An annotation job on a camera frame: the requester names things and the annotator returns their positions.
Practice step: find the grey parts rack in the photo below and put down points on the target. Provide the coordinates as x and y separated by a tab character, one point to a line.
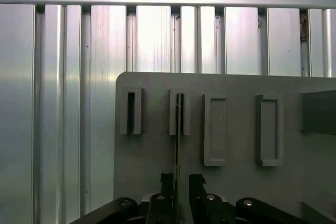
236	182

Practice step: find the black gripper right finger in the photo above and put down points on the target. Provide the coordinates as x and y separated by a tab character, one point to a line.
199	208

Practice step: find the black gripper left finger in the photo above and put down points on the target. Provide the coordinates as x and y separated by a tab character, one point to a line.
160	208

